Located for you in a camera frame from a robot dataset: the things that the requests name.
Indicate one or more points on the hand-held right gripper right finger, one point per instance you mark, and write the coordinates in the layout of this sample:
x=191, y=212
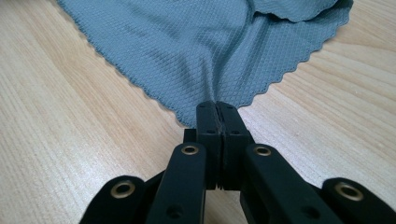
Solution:
x=233, y=146

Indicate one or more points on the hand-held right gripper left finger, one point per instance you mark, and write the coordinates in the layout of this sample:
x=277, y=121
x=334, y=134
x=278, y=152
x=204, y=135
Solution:
x=211, y=146

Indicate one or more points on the grey-blue cloth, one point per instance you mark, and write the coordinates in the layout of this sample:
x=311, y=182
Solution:
x=202, y=46

